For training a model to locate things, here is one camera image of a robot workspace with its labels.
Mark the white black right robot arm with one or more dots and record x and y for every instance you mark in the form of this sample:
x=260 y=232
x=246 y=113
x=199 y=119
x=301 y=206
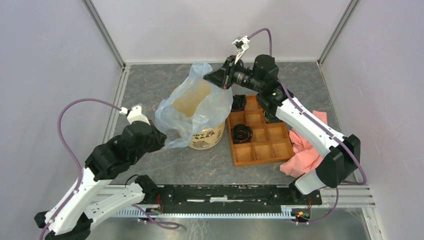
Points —
x=340 y=154

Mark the pink cloth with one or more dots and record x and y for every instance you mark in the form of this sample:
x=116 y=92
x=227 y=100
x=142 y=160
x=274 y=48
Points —
x=305 y=159

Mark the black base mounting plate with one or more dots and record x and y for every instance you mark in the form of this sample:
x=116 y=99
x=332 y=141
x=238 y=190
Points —
x=228 y=199

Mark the yellow capybara trash bin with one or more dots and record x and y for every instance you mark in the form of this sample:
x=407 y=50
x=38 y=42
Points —
x=187 y=105

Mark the light blue plastic trash bag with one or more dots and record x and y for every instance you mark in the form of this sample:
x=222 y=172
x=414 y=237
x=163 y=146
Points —
x=194 y=114

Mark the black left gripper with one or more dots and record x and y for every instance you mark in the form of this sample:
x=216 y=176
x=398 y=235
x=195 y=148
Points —
x=160 y=138

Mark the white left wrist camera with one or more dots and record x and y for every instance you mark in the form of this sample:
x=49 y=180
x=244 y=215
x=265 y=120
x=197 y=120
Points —
x=134 y=114

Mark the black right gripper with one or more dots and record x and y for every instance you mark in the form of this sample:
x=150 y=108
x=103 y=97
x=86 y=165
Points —
x=223 y=77

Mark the aluminium frame rail front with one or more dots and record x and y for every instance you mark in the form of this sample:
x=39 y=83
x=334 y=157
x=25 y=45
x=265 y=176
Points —
x=349 y=196

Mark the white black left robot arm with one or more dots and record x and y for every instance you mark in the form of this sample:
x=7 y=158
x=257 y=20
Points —
x=75 y=216

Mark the orange compartment tray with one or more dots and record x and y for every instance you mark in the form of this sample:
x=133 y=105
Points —
x=270 y=142

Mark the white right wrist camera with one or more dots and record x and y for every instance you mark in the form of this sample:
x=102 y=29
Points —
x=241 y=45

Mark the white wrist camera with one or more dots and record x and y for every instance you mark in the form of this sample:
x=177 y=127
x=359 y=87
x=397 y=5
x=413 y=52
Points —
x=134 y=114
x=241 y=45

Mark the white slotted cable duct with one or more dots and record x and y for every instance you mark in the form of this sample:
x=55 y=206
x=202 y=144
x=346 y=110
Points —
x=133 y=212

